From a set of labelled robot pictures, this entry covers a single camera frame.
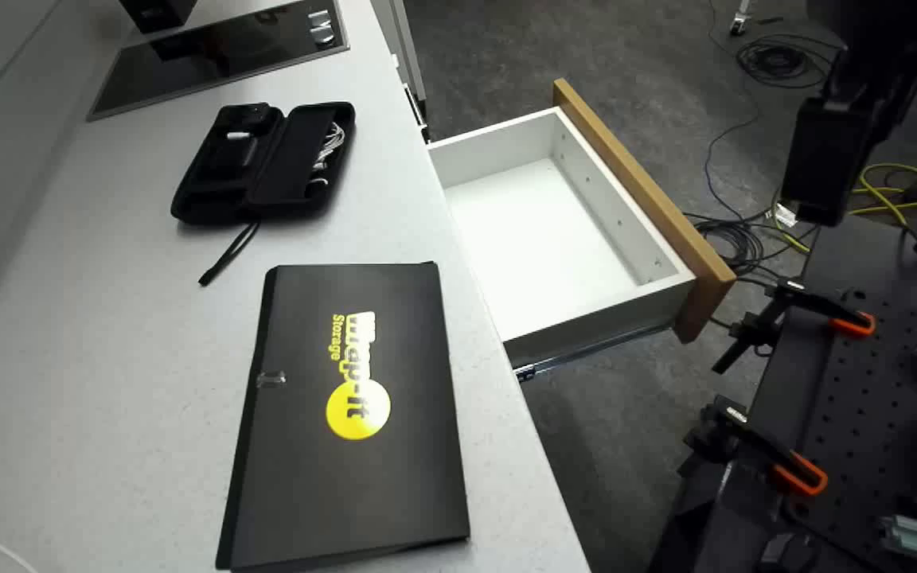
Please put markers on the black induction hob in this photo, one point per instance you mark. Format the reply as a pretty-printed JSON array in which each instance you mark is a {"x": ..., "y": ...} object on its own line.
[{"x": 222, "y": 51}]

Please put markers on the white drawer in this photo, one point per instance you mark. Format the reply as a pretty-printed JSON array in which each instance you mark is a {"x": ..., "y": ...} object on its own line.
[{"x": 572, "y": 239}]

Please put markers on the orange-handled black clamp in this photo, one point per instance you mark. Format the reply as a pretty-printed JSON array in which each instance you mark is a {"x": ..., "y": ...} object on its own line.
[
  {"x": 724, "y": 430},
  {"x": 760, "y": 333}
]

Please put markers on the black flat case, yellow logo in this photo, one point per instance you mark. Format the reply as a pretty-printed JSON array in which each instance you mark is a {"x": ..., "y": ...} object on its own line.
[{"x": 349, "y": 433}]

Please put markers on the white plug adapter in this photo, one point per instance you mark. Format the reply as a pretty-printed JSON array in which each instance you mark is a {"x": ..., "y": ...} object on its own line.
[{"x": 785, "y": 217}]

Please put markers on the open black zip pouch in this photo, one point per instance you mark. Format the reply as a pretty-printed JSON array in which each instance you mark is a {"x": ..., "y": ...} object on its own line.
[{"x": 258, "y": 165}]

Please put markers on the lower orange-handled black clamp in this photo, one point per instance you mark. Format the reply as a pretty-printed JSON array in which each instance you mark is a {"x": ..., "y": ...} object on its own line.
[{"x": 724, "y": 430}]

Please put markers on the black perforated robot table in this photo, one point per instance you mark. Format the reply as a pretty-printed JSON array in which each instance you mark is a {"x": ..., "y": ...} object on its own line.
[{"x": 848, "y": 405}]

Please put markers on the upper orange-handled black clamp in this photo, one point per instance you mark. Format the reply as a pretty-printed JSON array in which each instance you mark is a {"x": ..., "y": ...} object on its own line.
[{"x": 760, "y": 333}]

